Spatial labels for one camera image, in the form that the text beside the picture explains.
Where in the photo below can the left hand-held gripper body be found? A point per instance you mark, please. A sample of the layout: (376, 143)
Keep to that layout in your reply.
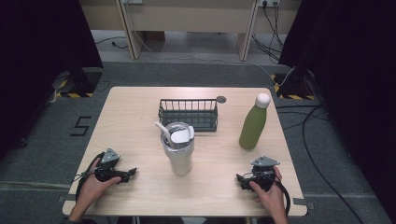
(107, 170)

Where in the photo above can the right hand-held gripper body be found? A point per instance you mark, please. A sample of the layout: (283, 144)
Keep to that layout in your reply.
(261, 174)

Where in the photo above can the white tumbler with straw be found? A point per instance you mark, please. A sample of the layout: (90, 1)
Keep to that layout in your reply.
(179, 155)

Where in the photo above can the person's left hand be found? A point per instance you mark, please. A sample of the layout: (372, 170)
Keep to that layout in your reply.
(93, 188)

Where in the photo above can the person's right hand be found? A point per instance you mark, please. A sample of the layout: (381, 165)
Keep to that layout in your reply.
(271, 196)

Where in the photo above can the green bottle with white cap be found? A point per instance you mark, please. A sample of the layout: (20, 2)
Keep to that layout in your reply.
(252, 127)

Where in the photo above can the grey round table grommet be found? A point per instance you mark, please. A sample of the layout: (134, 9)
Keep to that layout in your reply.
(221, 99)

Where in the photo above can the black stand base striped tape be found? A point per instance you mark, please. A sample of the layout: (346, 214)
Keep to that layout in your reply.
(79, 82)
(294, 87)

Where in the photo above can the black curtain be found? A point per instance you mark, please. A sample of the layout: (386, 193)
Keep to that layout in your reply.
(351, 77)
(37, 62)

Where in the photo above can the beige wooden desk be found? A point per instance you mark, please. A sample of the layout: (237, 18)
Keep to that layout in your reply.
(193, 15)

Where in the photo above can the white wall power outlet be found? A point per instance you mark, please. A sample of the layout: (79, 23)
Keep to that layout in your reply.
(269, 2)

